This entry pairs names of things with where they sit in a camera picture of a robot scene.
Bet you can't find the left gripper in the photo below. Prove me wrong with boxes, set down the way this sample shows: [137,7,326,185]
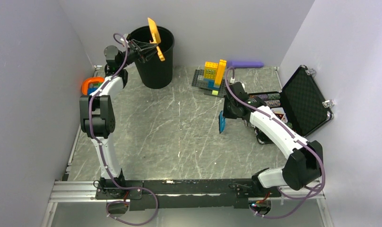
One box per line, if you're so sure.
[120,39,160,69]

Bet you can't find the blue hand brush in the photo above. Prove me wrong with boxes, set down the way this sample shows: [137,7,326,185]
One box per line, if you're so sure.
[218,111,226,134]

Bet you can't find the orange slotted scoop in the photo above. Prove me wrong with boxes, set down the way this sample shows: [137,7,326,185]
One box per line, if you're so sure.
[148,17,165,61]

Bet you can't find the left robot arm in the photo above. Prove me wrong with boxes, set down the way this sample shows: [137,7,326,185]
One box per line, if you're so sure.
[79,39,165,199]

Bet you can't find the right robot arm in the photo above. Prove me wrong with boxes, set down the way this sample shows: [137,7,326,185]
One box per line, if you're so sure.
[223,82,325,197]

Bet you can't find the yellow blue brick tower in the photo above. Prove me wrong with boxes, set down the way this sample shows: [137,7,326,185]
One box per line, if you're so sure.
[204,59,227,87]

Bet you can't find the grey brick baseplate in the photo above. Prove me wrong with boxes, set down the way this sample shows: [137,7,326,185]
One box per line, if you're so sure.
[191,69,226,98]

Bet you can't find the orange holder with bricks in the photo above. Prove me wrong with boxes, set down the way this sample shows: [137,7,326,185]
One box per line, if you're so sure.
[81,77,104,95]

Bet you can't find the black poker chip case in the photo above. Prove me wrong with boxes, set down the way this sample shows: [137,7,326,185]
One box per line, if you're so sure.
[249,65,333,137]

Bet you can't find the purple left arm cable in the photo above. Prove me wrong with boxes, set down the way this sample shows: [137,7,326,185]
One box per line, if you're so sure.
[88,33,159,226]

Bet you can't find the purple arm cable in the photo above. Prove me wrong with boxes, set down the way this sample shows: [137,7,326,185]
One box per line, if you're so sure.
[224,66,326,220]
[88,33,159,226]

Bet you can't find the purple cylindrical handle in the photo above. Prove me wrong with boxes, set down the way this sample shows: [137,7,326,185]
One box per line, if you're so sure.
[226,61,264,69]

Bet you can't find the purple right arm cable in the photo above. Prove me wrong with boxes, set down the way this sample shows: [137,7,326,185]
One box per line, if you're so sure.
[224,66,326,220]

